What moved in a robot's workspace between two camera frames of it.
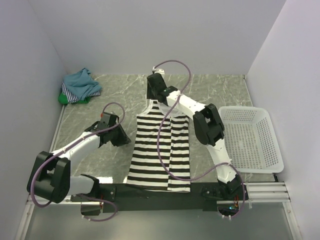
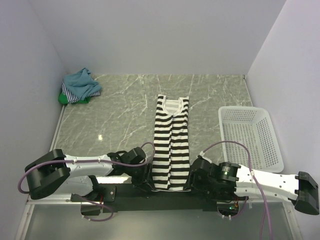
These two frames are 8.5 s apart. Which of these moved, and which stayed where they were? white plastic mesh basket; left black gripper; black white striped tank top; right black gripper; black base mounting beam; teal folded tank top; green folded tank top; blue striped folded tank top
Moved: right black gripper; left black gripper; black white striped tank top
Stayed: blue striped folded tank top; white plastic mesh basket; black base mounting beam; teal folded tank top; green folded tank top
